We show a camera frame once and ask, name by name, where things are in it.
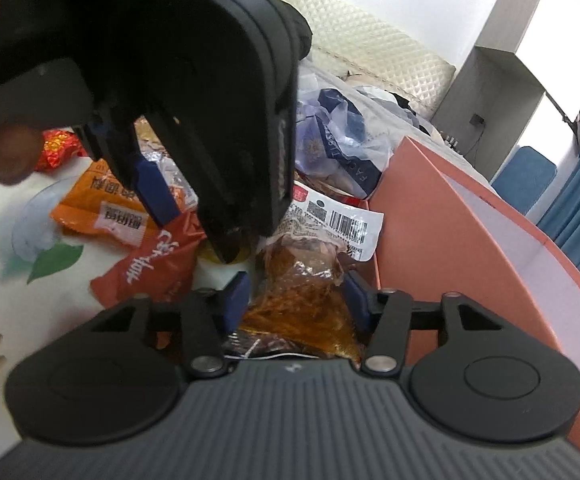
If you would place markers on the red snack bag white text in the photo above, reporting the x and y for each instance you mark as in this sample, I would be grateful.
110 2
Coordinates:
161 268

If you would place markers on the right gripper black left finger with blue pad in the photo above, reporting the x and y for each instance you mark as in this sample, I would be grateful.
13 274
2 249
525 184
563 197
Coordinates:
208 316

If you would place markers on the orange snack packet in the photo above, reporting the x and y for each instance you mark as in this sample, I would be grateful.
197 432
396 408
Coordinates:
98 205

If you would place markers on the pink cardboard box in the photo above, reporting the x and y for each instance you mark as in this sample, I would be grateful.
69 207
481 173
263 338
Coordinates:
443 230

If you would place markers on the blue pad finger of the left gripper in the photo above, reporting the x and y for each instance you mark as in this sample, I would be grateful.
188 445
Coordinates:
110 135

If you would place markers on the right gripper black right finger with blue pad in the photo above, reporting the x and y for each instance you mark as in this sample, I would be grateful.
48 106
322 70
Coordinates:
382 321

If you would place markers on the blue chair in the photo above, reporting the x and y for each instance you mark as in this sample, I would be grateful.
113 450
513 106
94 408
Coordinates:
524 178

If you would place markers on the cream quilted headboard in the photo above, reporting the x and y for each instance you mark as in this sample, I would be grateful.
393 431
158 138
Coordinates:
350 41

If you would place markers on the grey bedside shelf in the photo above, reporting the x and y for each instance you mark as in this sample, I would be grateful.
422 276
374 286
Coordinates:
494 95

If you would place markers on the spicy strips clear snack pack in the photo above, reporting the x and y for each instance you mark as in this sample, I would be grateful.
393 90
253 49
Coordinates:
299 306

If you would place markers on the small red snack packet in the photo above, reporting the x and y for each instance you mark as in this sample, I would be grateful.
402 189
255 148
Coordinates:
60 146

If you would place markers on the blue white plastic bag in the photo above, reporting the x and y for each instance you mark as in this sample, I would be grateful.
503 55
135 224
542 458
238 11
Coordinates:
346 135

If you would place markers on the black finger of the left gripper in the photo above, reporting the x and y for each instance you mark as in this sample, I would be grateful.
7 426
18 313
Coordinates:
216 155

